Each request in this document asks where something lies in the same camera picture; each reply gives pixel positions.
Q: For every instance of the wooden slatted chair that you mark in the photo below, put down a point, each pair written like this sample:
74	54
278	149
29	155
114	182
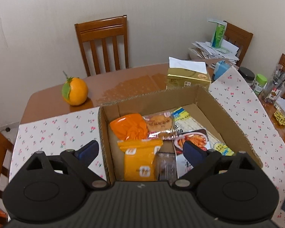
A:
102	28

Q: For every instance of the stack of papers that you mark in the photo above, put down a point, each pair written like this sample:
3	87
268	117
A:
204	51

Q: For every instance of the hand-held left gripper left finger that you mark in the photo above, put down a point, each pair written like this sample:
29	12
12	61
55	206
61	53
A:
89	150

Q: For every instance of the yellow snack packet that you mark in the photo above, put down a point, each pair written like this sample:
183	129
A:
139	161

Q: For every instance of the clear pastry packet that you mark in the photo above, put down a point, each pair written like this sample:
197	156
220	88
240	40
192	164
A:
159	123

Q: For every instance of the red noodle snack packet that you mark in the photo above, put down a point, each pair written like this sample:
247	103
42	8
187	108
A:
197	136

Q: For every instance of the glass jar of pens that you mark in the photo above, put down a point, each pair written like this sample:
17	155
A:
274	90

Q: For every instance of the cardboard box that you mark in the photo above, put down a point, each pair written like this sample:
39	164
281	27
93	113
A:
228	114

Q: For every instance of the blue and white noodle packet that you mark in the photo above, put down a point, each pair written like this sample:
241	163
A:
192	123

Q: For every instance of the orange snack packet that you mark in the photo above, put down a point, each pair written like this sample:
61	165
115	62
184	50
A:
129	127

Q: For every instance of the gold tissue box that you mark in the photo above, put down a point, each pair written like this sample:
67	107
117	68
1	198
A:
187	78

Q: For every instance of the black plug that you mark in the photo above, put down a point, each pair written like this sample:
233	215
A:
7	129

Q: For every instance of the floral tablecloth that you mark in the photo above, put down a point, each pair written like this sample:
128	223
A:
61	128

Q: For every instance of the small blue box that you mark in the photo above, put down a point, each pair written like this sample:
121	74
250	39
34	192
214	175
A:
222	68

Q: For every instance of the clear packet with dark snack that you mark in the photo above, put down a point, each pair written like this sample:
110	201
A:
166	166

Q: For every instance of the black lid jar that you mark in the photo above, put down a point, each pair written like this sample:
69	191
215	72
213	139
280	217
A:
246	73

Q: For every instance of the orange fruit with leaf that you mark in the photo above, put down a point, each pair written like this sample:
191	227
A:
77	92

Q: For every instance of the green white carton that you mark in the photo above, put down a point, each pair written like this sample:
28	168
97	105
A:
218	35

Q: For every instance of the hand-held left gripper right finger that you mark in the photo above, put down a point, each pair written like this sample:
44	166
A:
192	152

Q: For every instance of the gold ornament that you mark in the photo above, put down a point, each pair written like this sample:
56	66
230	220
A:
280	118

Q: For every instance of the green lid jar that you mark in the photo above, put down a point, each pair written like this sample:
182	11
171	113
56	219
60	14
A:
260	80

